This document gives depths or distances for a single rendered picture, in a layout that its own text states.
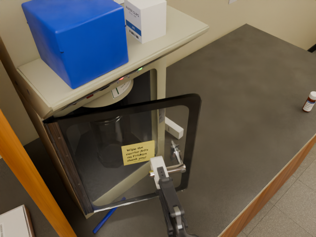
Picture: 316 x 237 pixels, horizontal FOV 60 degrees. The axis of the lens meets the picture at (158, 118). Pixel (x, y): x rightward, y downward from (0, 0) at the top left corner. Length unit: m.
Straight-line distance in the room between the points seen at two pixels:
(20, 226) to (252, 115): 0.91
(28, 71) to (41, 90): 0.05
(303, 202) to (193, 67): 1.27
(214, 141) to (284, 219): 1.13
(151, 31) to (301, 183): 1.94
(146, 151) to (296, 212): 1.61
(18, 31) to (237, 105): 0.95
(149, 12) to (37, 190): 0.35
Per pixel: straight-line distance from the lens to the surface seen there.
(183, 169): 0.66
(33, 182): 0.51
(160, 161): 0.66
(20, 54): 0.47
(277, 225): 2.04
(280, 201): 2.13
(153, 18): 0.47
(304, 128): 1.23
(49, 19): 0.38
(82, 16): 0.37
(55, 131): 0.56
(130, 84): 0.68
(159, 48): 0.47
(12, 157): 0.45
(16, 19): 0.45
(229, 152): 1.05
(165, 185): 0.59
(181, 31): 0.51
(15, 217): 0.95
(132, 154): 0.65
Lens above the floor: 1.76
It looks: 47 degrees down
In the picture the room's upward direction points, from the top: straight up
